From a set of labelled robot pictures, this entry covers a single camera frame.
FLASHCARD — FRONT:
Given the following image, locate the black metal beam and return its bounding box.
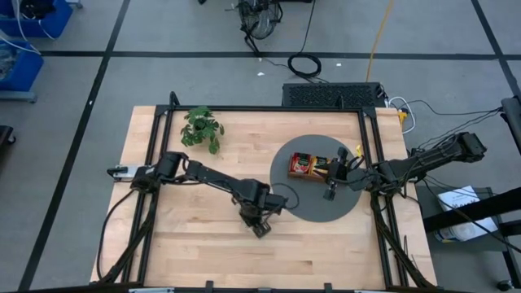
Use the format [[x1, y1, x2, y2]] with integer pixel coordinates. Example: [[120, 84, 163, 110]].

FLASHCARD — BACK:
[[422, 198, 521, 234]]

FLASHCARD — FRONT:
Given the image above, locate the long yellow cable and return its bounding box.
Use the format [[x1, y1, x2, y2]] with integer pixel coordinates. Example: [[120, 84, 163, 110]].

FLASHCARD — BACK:
[[365, 0, 396, 83]]

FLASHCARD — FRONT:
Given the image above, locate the wooden three-compartment tray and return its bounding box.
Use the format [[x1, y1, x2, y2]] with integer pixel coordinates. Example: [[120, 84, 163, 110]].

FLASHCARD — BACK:
[[287, 151, 337, 183]]

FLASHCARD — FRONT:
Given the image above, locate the black floor fan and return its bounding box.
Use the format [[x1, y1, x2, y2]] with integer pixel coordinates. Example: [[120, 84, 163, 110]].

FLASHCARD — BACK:
[[236, 0, 284, 56]]

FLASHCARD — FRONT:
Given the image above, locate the blue plastic bin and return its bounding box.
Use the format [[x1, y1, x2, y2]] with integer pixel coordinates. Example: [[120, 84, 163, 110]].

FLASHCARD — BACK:
[[0, 0, 74, 40], [0, 38, 45, 93]]

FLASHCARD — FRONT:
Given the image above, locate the red strawberry tea sachet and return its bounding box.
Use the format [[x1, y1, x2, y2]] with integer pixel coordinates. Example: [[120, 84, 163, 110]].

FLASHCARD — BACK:
[[289, 152, 313, 175]]

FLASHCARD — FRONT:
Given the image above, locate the black mesh computer tower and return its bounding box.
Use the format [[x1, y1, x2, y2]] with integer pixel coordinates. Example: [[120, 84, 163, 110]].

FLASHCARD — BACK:
[[282, 82, 388, 109]]

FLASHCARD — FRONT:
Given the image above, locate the white paper booklet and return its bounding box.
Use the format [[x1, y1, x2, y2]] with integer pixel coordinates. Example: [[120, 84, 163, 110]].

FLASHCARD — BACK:
[[432, 186, 500, 244]]

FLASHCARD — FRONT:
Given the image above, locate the coiled black cable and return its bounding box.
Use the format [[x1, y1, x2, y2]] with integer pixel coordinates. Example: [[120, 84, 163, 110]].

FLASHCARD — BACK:
[[287, 52, 322, 80]]

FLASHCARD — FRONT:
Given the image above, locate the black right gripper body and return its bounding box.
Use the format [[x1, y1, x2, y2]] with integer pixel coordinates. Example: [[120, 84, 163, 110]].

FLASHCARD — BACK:
[[323, 146, 370, 203]]

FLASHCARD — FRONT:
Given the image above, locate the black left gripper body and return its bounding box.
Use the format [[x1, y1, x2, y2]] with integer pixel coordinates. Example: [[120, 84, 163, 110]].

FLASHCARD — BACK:
[[231, 178, 290, 240]]

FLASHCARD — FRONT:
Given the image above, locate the green plant in white pot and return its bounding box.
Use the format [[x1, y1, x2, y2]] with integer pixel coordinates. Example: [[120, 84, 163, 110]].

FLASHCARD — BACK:
[[180, 106, 225, 155]]

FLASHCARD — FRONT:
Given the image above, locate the black equipment foot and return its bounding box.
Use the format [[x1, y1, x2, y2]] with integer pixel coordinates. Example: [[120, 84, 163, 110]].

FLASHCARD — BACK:
[[0, 125, 17, 148]]

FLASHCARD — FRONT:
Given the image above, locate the white looped cable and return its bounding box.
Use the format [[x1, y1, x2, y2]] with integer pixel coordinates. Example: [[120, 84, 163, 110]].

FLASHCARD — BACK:
[[387, 96, 418, 135]]

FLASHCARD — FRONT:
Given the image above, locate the orange peach tea sachet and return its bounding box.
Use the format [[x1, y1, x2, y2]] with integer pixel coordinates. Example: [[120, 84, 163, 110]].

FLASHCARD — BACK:
[[309, 156, 331, 178]]

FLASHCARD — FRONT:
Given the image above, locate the grey round woven mat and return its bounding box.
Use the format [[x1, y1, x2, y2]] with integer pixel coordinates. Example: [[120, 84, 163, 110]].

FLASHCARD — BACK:
[[269, 133, 364, 224]]

